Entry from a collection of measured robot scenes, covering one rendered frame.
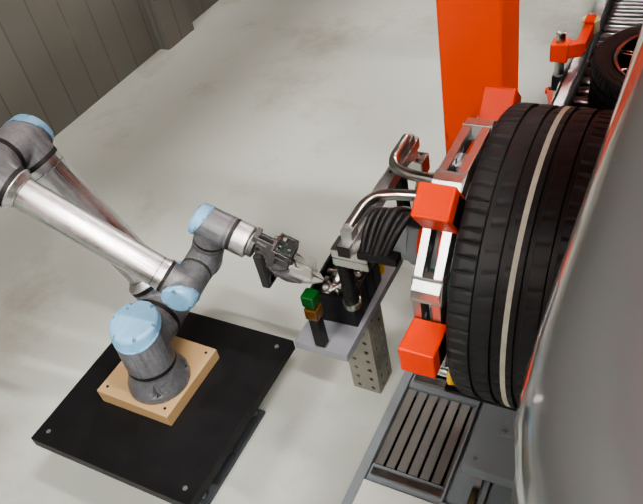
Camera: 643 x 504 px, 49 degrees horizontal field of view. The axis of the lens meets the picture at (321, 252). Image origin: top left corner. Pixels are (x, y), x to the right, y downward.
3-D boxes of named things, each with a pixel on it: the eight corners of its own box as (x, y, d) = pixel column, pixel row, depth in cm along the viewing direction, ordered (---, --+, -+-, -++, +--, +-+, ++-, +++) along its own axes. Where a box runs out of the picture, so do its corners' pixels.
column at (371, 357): (380, 393, 239) (364, 310, 211) (354, 386, 243) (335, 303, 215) (392, 371, 245) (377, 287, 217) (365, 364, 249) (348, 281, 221)
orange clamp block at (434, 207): (459, 234, 135) (448, 222, 127) (420, 227, 139) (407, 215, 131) (467, 200, 136) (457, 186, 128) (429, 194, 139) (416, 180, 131)
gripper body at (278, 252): (291, 261, 178) (248, 240, 178) (284, 280, 184) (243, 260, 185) (302, 241, 183) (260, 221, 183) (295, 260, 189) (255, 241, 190)
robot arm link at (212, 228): (199, 217, 193) (204, 192, 185) (240, 237, 192) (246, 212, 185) (182, 239, 186) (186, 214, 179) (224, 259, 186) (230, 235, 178)
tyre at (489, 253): (624, 77, 117) (637, 139, 177) (485, 67, 127) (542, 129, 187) (547, 458, 122) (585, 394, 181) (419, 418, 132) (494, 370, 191)
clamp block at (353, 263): (369, 273, 153) (366, 255, 150) (332, 265, 157) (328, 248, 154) (378, 258, 156) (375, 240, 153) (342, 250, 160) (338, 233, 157)
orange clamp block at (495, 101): (509, 128, 156) (517, 87, 155) (474, 124, 159) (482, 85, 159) (514, 134, 162) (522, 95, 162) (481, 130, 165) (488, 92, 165)
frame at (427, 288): (450, 411, 162) (435, 236, 126) (423, 403, 165) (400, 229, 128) (514, 255, 195) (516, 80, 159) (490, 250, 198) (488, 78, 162)
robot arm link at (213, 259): (178, 276, 194) (183, 247, 185) (196, 247, 202) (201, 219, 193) (209, 289, 194) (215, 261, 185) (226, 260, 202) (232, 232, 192)
